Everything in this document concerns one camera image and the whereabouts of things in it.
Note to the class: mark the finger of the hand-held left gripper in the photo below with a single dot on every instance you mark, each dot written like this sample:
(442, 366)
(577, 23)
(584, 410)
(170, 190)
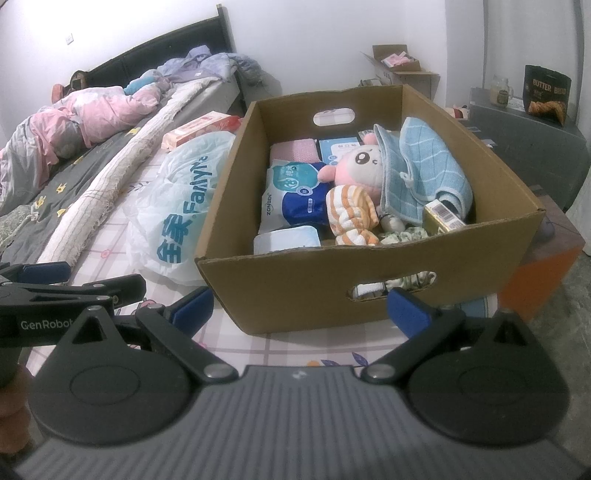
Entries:
(37, 272)
(124, 288)

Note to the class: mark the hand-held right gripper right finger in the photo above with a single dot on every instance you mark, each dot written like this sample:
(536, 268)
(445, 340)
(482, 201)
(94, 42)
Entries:
(408, 314)

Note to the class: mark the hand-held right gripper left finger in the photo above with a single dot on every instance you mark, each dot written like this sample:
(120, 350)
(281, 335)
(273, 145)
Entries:
(191, 307)

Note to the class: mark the white plastic bag blue print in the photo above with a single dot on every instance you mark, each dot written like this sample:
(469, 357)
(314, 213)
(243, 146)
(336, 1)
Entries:
(184, 203)

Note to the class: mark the large cardboard box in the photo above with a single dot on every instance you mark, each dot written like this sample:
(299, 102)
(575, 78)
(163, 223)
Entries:
(295, 295)

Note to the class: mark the pink plush doll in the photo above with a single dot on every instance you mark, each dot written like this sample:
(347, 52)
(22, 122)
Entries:
(355, 161)

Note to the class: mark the blue and white paper box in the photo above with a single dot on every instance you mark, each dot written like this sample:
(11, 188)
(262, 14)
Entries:
(332, 150)

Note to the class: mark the person's left hand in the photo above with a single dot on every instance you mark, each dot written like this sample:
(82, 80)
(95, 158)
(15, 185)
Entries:
(11, 406)

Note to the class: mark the green floral scrunchie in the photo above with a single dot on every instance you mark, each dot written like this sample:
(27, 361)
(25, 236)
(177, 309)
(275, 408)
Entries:
(401, 235)

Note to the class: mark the grey bed sheet yellow print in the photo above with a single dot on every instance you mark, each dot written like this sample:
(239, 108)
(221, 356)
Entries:
(51, 194)

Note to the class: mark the gold paper box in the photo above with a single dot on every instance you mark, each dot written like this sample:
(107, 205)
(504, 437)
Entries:
(443, 217)

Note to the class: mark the white mattress edge trim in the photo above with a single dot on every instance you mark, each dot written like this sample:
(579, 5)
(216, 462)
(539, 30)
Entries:
(115, 175)

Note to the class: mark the light blue tissue pack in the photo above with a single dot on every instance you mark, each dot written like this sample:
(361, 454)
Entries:
(286, 240)

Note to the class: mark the orange striped cloth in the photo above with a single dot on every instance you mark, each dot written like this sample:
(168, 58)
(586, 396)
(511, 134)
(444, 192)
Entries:
(351, 207)

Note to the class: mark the orange stool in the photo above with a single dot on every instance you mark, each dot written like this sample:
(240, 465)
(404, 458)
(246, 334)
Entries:
(535, 277)

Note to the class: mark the blue and white wipes pack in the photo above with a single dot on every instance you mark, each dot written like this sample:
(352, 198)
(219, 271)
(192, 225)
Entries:
(295, 194)

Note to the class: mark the light blue checked towel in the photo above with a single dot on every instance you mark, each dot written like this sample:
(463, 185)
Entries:
(425, 157)

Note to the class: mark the pink quilt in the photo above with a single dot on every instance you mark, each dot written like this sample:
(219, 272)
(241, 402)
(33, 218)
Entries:
(101, 110)

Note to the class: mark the pink tissue packet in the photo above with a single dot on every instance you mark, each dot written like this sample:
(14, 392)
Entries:
(203, 127)

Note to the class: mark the pink checked pack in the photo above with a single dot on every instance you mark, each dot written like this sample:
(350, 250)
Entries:
(295, 150)

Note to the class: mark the brown plush toy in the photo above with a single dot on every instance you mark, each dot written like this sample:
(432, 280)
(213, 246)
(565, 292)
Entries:
(74, 83)

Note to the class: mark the white curtain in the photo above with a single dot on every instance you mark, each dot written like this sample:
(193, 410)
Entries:
(582, 207)

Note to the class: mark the light blue cloth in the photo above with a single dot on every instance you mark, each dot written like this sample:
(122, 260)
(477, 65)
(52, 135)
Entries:
(138, 84)

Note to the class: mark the grey side cabinet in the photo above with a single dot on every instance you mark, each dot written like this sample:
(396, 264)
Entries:
(531, 147)

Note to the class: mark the small white pink item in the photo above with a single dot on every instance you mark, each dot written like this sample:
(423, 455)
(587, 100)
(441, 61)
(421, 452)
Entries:
(458, 112)

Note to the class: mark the dark bed headboard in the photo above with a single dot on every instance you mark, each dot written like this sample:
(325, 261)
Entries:
(138, 57)

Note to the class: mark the purple quilt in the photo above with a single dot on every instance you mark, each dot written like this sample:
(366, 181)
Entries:
(198, 67)

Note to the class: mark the glass jar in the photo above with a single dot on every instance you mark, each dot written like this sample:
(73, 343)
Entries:
(501, 92)

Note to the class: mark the grey cloth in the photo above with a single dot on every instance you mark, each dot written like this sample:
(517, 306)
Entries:
(256, 74)

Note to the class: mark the pink cloth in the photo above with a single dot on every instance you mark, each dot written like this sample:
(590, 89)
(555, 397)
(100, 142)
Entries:
(397, 60)

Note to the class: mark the dark snack bag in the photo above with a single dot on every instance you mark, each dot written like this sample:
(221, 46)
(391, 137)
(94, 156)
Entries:
(547, 92)

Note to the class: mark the cardboard boxes by wall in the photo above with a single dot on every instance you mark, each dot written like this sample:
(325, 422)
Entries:
(411, 83)

